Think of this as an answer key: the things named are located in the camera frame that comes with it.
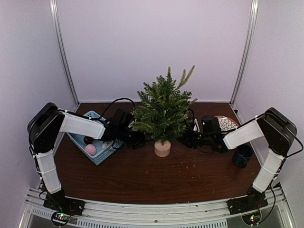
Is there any aluminium front rail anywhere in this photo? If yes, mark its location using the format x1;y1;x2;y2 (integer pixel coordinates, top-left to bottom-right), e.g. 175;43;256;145
25;187;289;228

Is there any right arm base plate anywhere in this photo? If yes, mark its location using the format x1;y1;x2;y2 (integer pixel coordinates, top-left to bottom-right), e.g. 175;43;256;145
227;196;268;215

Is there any round wooden tree base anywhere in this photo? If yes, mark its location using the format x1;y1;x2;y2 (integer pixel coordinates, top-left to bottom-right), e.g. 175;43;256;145
154;140;171;157

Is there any floral patterned ceramic plate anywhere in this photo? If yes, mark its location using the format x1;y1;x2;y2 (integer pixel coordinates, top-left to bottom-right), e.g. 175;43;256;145
216;115;239;132

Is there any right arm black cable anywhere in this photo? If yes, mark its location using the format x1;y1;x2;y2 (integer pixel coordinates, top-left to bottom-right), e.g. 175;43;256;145
255;113;304;157

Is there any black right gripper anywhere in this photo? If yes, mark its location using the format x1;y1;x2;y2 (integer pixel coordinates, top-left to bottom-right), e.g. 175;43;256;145
173;127;213;149

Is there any white fluffy ornament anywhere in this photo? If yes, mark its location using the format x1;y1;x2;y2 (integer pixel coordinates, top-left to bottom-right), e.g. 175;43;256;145
102;141;113;150

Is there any dark blue mug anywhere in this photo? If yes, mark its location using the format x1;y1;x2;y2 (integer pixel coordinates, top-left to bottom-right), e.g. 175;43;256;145
232;144;253;168

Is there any left aluminium frame post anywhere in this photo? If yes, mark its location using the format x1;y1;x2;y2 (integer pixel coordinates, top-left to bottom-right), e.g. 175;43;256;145
49;0;80;106

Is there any small green christmas tree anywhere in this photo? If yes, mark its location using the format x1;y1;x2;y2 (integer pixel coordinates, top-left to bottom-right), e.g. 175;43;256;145
132;66;197;143

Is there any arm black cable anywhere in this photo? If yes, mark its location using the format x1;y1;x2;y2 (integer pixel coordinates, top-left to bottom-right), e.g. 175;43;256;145
255;113;304;157
94;97;136;122

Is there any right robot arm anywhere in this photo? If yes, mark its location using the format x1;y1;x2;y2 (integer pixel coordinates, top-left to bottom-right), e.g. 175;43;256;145
178;107;298;210

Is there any pink pompom ornament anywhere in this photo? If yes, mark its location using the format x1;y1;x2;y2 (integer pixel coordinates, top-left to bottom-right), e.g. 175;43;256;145
85;144;96;156

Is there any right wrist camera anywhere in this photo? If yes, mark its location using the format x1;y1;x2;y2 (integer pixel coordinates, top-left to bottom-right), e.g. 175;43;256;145
193;118;200;132

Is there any right aluminium frame post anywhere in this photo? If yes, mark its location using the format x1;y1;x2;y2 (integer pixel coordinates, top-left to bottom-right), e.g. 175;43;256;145
229;0;259;107

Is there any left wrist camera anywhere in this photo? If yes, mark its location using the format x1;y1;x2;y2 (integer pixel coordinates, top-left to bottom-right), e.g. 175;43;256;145
111;108;133;127

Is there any dark red bauble ornament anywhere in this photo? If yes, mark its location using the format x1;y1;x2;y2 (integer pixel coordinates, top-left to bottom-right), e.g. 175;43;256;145
84;136;93;144

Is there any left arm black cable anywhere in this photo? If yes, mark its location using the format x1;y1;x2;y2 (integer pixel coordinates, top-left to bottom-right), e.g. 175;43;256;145
94;97;136;122

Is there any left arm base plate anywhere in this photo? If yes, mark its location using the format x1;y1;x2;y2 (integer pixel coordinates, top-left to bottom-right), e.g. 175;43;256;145
43;194;85;216

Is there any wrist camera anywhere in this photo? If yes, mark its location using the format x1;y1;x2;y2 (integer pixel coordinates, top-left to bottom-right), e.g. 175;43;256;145
111;108;133;127
193;118;200;132

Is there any light blue plastic basket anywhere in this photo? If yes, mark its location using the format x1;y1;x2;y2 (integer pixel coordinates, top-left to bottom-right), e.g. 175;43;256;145
66;110;124;166

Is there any aluminium frame post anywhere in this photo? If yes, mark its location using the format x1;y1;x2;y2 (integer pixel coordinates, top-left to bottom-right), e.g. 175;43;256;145
229;0;259;107
49;0;80;106

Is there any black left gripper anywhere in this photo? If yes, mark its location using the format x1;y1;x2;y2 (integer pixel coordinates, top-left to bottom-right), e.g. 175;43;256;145
117;126;155;150

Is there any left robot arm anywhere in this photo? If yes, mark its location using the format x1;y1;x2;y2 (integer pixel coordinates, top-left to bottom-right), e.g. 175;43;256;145
27;103;146;211

